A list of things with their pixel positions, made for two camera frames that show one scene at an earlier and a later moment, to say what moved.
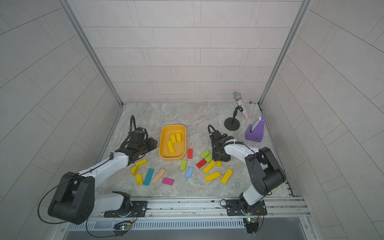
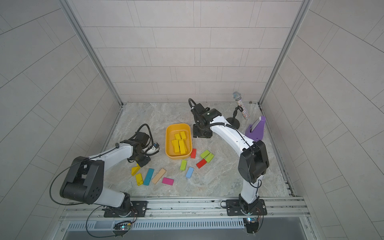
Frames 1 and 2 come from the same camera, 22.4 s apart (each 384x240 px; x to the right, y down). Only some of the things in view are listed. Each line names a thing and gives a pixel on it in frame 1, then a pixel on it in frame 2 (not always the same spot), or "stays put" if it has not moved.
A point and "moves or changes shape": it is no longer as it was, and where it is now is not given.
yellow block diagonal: x=209 y=167 → x=183 y=148
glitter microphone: x=237 y=96 stays put
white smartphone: x=255 y=123 stays put
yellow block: x=139 y=181 stays put
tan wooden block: x=158 y=176 stays put
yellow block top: x=178 y=137 moves or changes shape
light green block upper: x=205 y=154 stays put
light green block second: x=209 y=157 stays put
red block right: x=201 y=163 stays put
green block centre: x=183 y=165 stays put
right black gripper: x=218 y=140 → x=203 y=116
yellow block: x=170 y=147 moves or changes shape
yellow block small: x=134 y=170 stays put
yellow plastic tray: x=166 y=131 moves or changes shape
